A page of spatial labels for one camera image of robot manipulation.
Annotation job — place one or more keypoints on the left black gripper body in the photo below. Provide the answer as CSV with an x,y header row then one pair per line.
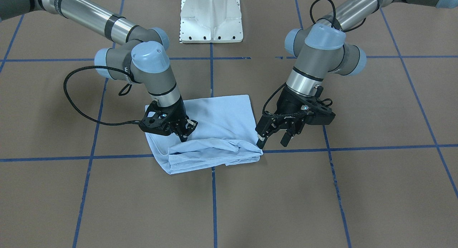
x,y
290,104

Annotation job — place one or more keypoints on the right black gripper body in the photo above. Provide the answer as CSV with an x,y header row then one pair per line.
x,y
176,113

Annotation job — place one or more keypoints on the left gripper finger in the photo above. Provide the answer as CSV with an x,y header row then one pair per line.
x,y
286,139
261,142

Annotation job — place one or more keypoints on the light blue t-shirt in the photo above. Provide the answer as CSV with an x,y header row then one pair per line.
x,y
225,134

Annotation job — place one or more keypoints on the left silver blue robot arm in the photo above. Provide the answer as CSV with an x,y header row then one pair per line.
x,y
319,50

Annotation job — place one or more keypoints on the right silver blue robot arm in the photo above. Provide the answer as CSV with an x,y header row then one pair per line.
x,y
140,58

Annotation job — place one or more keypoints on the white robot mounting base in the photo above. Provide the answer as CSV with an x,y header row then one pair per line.
x,y
210,21

